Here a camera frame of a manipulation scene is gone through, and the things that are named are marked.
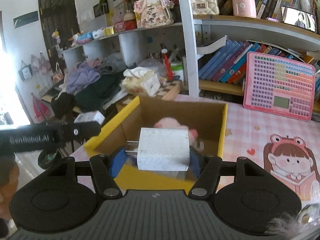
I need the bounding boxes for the pink plush toy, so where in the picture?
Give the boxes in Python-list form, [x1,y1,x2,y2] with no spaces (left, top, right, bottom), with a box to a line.
[153,117,204,152]

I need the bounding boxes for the white power adapter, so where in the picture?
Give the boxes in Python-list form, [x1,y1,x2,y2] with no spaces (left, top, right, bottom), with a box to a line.
[125,127,190,172]

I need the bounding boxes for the person left hand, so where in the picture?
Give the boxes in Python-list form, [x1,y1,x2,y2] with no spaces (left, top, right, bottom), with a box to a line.
[0,154,20,220]

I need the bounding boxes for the pile of clothes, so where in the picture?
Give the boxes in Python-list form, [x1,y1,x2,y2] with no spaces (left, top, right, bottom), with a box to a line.
[50,53,126,119]

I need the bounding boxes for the pink cartoon table mat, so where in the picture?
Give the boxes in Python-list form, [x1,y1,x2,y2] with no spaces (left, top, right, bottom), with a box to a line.
[73,95,319,204]

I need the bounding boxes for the checkered board box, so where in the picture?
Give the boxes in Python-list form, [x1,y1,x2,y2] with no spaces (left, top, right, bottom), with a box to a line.
[154,80,183,101]

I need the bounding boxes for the floral tissue box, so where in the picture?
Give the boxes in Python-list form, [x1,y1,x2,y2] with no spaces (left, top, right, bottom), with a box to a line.
[122,67,161,97]

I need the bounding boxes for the pink keyboard toy board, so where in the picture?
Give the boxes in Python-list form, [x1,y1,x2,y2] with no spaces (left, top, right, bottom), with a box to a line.
[243,52,315,121]

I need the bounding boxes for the row of blue books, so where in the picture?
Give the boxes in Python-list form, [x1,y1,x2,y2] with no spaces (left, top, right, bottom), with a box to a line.
[198,39,261,84]

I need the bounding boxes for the floral plush figure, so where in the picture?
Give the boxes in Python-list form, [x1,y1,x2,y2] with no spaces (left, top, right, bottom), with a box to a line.
[133,0,174,29]

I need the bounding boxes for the white quilted handbag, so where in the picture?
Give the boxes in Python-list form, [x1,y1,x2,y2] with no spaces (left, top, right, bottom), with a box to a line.
[190,0,220,15]

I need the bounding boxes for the smartphone on shelf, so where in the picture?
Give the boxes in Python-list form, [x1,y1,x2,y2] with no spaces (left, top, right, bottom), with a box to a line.
[281,5,317,33]

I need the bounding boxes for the white bookshelf frame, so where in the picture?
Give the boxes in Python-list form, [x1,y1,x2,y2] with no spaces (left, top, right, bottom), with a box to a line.
[64,0,319,96]

